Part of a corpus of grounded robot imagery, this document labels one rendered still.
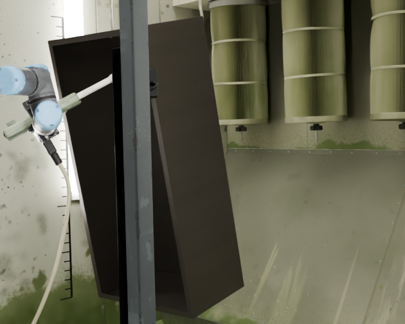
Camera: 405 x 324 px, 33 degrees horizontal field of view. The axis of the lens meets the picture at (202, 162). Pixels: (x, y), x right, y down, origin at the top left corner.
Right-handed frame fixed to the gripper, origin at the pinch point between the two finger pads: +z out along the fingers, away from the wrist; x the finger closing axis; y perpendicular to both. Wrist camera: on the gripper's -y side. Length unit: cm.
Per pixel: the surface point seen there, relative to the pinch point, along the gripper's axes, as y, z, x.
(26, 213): 24, 100, -14
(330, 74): 46, 46, 146
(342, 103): 62, 51, 147
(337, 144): 82, 80, 147
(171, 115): 23, -5, 46
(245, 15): -7, 91, 146
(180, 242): 68, 5, 24
